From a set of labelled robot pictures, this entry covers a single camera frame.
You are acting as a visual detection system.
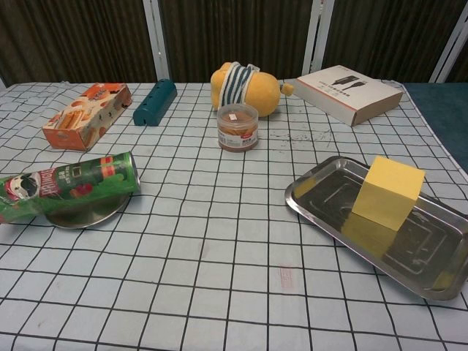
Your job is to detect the yellow foam cube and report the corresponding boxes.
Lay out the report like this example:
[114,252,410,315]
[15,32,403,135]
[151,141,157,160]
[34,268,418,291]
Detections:
[351,155,427,232]

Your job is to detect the green Pringles chips can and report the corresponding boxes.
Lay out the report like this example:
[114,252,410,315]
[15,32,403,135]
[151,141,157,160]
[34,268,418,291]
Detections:
[0,151,142,224]

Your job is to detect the clear plastic snack jar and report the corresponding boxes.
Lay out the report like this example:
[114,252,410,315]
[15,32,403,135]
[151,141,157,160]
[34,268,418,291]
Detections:
[216,103,260,151]

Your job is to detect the white black checkered tablecloth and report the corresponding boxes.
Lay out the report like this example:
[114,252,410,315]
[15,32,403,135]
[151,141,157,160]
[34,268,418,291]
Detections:
[0,80,468,351]

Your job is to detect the yellow plush toy striped cloth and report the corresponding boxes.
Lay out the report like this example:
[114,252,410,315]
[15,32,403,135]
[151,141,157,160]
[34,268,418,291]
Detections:
[210,61,295,118]

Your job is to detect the rectangular stainless steel tray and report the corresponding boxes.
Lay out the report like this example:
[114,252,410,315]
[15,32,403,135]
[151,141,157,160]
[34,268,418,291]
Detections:
[284,155,468,301]

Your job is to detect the teal plastic holder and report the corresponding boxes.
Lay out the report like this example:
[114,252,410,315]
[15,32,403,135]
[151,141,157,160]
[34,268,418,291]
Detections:
[132,78,178,127]

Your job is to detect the white charger cardboard box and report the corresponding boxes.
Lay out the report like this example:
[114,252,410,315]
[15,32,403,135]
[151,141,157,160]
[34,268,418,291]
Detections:
[294,64,405,127]

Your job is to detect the round stainless steel plate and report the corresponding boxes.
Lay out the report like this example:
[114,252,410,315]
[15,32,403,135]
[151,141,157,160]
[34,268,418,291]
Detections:
[45,189,129,230]

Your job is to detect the orange snack carton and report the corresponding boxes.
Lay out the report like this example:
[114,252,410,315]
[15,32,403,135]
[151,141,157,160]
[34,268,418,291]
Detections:
[41,82,133,152]

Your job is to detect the white metal frame post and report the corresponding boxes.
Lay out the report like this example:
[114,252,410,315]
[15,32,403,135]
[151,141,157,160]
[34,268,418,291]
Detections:
[429,21,468,83]
[141,0,172,82]
[308,0,336,80]

